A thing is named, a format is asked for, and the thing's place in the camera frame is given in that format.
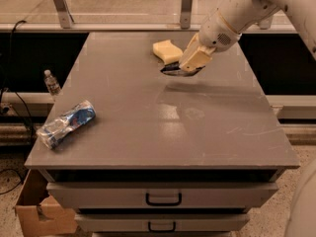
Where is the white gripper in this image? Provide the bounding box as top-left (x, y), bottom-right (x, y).
top-left (179, 10), bottom-right (241, 72)

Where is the blue rxbar blueberry wrapper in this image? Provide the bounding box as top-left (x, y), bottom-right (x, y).
top-left (160, 62), bottom-right (202, 77)

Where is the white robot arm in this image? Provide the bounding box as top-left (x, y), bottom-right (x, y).
top-left (179, 0), bottom-right (316, 72)

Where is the yellow sponge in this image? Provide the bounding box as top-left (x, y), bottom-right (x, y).
top-left (153, 39), bottom-right (183, 65)

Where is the grey drawer cabinet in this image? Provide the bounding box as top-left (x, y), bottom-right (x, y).
top-left (27, 33), bottom-right (299, 237)

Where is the clear plastic water bottle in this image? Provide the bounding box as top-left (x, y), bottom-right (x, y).
top-left (44, 70), bottom-right (61, 96)

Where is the cardboard box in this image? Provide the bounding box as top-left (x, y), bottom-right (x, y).
top-left (15, 170), bottom-right (77, 237)

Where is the middle metal bracket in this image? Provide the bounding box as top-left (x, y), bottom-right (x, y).
top-left (180, 0), bottom-right (193, 29)

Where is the left metal bracket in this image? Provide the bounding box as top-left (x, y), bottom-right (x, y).
top-left (53, 0), bottom-right (73, 29)

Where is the top drawer black handle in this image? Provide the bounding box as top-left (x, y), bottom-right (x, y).
top-left (145, 193), bottom-right (183, 206)

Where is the drawer black handle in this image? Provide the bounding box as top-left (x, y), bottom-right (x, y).
top-left (147, 222), bottom-right (177, 233)
top-left (145, 193), bottom-right (183, 206)

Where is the black cable left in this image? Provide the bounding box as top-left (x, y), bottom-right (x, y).
top-left (0, 20), bottom-right (37, 143)

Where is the lower drawer black handle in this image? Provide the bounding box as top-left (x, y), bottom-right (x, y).
top-left (147, 222), bottom-right (177, 233)

